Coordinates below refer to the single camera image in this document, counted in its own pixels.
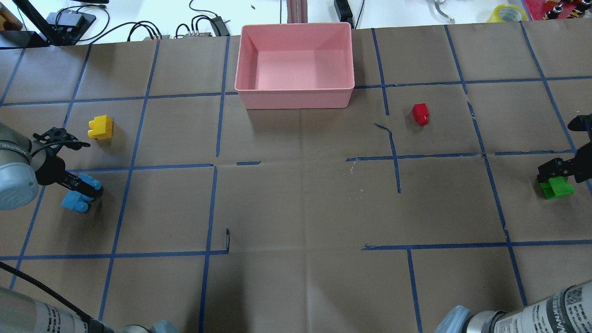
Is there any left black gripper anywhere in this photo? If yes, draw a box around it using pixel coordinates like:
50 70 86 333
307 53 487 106
32 127 103 200

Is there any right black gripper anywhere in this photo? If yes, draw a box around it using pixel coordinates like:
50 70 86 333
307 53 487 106
537 114 592 184

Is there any green toy block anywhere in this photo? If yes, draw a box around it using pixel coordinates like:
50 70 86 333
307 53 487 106
539 177 575 200

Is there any blue toy block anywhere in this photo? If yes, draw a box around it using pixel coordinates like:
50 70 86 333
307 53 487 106
61 173 103 213

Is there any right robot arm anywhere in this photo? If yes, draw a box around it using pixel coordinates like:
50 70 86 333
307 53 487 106
436 143 592 333

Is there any pink plastic box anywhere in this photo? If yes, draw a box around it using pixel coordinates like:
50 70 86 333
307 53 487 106
234 22 355 110

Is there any yellow toy block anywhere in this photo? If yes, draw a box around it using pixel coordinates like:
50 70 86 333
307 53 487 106
87 115 113 141

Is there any red toy block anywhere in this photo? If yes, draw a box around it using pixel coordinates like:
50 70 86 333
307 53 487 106
412 103 430 126

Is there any red parts tray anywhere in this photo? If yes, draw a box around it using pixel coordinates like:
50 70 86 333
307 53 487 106
524 0 591 20

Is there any yellow tape roll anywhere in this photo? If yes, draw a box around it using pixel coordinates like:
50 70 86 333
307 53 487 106
487 4 528 23

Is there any black power adapter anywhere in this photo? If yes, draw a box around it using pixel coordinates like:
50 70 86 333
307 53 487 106
210 16 230 37

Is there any black power strip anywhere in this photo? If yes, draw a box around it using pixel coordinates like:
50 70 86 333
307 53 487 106
333 0 353 25

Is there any aluminium frame post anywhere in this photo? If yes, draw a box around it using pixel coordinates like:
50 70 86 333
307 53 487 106
286 0 308 24

